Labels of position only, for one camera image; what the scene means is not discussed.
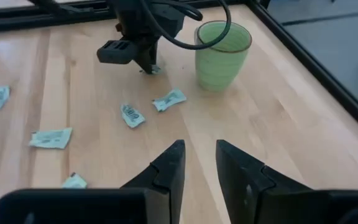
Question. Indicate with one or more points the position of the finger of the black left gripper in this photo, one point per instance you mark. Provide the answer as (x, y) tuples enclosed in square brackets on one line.
[(155, 53), (117, 53)]

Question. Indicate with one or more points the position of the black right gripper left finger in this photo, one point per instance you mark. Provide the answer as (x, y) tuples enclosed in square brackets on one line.
[(73, 207)]

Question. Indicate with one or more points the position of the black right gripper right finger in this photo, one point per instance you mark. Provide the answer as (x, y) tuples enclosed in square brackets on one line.
[(291, 205)]

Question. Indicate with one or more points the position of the green ceramic mug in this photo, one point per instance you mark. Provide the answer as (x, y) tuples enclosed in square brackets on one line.
[(219, 68)]

